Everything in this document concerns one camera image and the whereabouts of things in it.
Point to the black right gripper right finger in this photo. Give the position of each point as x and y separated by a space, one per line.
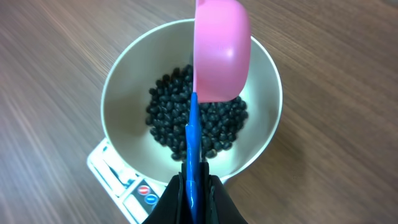
218 207

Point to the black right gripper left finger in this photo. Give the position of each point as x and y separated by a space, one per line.
172 206

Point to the pink scoop blue handle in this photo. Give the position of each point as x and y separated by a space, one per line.
221 56

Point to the white kitchen scale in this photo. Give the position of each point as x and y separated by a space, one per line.
135 196

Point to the black beans in bowl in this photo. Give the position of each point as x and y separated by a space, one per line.
169 110

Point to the white bowl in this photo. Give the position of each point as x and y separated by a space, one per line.
126 96

